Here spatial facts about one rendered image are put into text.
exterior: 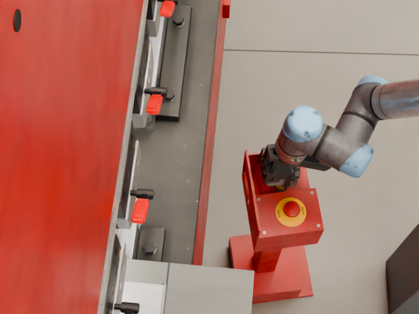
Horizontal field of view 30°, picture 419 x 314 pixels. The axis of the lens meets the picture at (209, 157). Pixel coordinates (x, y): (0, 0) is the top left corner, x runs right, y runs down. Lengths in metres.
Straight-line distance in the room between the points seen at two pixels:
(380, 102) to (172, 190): 0.50
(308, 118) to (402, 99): 0.19
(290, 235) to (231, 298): 0.34
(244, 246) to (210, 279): 0.94
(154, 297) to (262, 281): 0.95
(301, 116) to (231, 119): 1.20
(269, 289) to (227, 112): 0.69
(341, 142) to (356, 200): 1.11
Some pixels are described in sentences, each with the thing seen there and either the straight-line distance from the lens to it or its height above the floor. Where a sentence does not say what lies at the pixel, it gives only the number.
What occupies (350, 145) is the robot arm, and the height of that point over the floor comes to 1.06.
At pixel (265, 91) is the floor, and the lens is 2.84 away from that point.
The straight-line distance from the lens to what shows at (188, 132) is 1.81.
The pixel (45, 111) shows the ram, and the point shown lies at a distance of 0.74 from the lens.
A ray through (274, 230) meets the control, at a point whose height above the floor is 0.78.
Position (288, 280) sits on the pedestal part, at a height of 0.12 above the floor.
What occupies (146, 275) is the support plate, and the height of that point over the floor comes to 1.00.
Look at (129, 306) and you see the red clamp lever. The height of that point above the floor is 1.25.
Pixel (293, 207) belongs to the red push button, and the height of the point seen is 0.81.
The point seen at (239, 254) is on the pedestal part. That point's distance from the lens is 2.50.
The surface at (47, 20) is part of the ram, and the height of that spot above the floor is 1.92.
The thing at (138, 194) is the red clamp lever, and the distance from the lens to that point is 1.36.
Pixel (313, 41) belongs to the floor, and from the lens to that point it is 2.96.
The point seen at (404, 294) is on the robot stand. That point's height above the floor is 0.22.
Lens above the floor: 2.53
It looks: 68 degrees down
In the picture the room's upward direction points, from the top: 1 degrees clockwise
